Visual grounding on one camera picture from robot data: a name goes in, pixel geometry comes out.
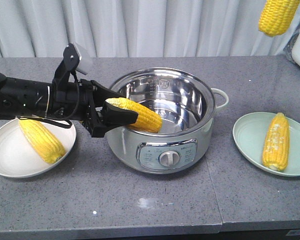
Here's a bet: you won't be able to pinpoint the white pleated curtain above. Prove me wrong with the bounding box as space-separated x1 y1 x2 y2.
0 0 300 58

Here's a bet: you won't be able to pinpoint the light green round plate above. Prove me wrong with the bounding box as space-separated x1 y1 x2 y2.
232 112 300 177

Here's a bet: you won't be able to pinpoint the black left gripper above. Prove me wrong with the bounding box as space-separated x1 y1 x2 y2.
51 78 138 138

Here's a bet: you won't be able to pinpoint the yellow corn cob white patches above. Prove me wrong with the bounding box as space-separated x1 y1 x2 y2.
262 112 290 172

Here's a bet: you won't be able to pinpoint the beige round plate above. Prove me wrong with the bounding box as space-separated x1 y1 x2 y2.
0 119 77 178

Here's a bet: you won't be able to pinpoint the green electric cooking pot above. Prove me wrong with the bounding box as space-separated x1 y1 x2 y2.
106 67 229 174

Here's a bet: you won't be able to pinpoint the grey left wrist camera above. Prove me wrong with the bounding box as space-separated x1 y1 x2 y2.
63 42 93 75

